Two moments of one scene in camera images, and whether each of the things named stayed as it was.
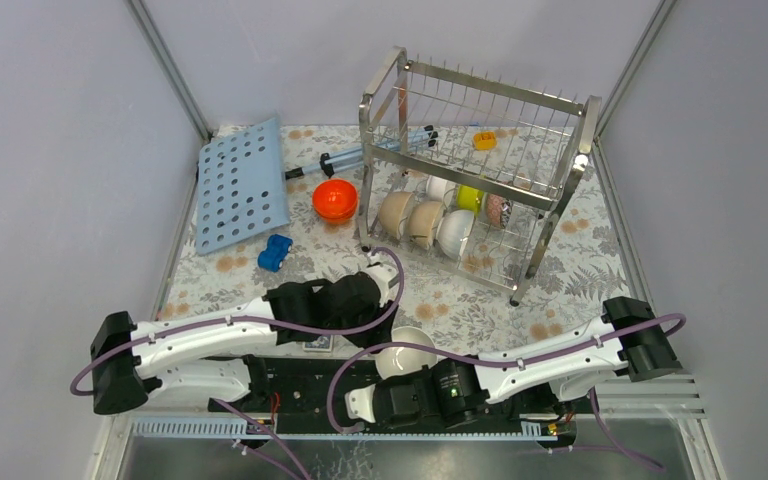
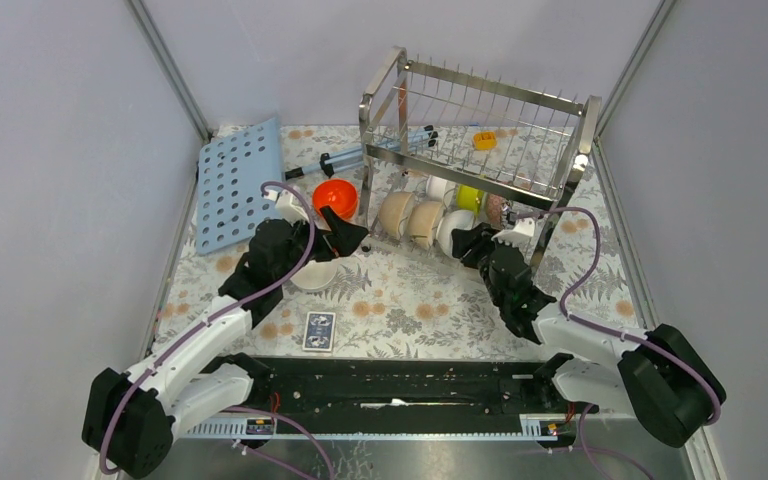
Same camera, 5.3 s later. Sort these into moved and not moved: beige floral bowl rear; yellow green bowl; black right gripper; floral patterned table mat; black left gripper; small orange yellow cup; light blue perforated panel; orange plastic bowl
Moved: black left gripper; black right gripper
Not moved: floral patterned table mat; small orange yellow cup; light blue perforated panel; beige floral bowl rear; yellow green bowl; orange plastic bowl
